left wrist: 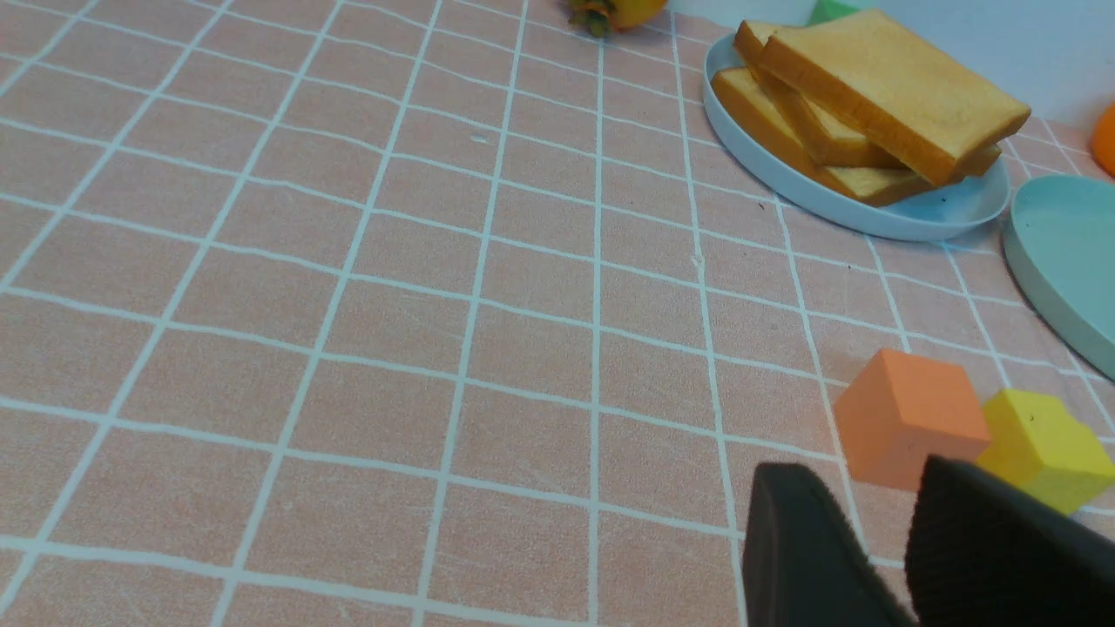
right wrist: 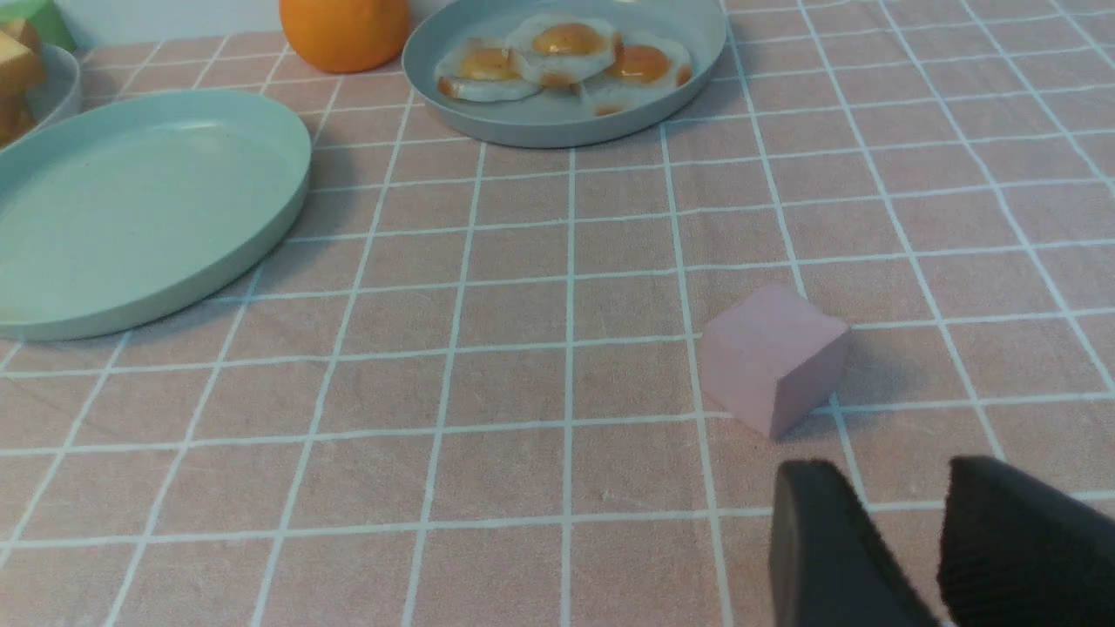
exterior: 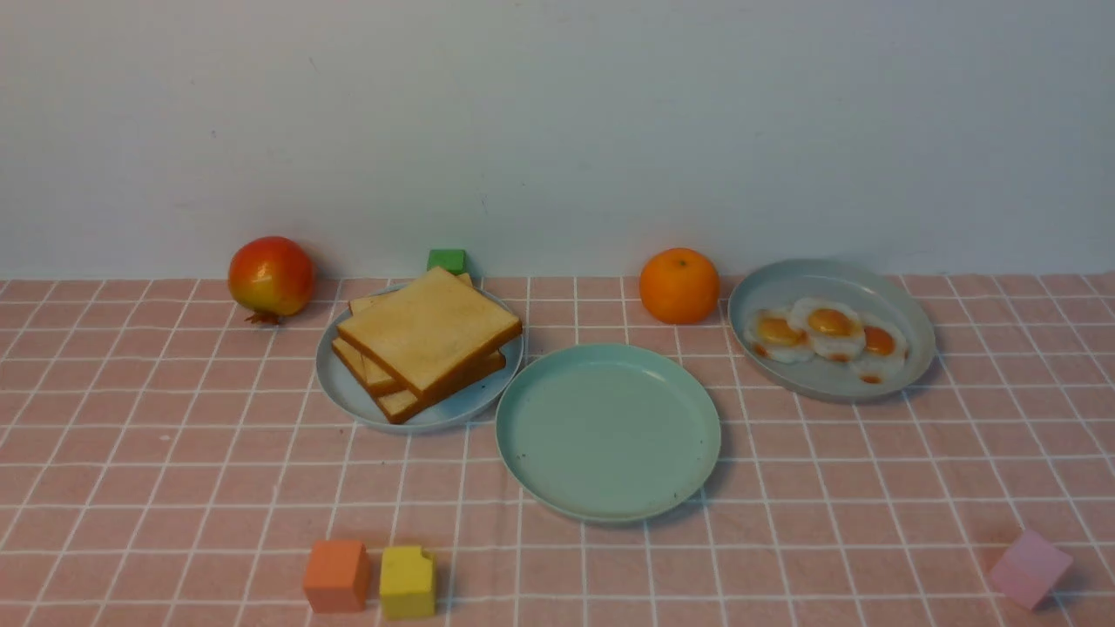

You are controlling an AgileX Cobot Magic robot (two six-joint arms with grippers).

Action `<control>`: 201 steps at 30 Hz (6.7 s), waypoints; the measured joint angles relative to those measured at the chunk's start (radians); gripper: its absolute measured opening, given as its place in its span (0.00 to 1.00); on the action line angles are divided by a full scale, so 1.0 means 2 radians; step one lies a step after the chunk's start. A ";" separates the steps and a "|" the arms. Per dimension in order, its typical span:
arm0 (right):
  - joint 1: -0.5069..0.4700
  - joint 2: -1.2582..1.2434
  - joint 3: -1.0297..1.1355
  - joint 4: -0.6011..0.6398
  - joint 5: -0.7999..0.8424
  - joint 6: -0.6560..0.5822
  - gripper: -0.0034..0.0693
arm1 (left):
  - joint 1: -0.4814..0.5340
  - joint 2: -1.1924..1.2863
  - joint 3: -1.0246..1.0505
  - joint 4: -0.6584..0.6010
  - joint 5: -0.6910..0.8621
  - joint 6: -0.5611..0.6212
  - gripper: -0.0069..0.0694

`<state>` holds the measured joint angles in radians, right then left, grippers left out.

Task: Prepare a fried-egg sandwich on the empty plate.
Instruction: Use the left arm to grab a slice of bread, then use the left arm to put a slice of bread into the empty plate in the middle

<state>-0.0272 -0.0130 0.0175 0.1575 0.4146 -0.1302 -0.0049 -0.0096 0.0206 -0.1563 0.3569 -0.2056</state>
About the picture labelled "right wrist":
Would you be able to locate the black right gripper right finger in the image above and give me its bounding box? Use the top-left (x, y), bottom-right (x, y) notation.
top-left (937, 455), bottom-right (1114, 626)

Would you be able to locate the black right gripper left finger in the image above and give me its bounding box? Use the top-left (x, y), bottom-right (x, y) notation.
top-left (769, 460), bottom-right (939, 626)

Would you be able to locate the toast slice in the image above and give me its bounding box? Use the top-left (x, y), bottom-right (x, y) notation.
top-left (1, 17), bottom-right (47, 97)

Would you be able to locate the pink cube block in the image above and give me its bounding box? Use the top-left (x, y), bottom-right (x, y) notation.
top-left (697, 283), bottom-right (852, 440)

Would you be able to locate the grey plate with eggs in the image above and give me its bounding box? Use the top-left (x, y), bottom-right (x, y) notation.
top-left (403, 1), bottom-right (728, 148)

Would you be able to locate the orange fruit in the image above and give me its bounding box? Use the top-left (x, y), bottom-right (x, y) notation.
top-left (278, 1), bottom-right (411, 74)

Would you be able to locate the teal empty centre plate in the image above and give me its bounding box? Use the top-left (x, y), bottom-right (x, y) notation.
top-left (1, 91), bottom-right (312, 341)

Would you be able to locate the grey plate with toast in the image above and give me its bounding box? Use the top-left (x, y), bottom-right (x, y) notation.
top-left (1, 44), bottom-right (83, 151)

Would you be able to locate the green cube block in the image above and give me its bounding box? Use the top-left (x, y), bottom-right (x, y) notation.
top-left (1, 0), bottom-right (78, 52)

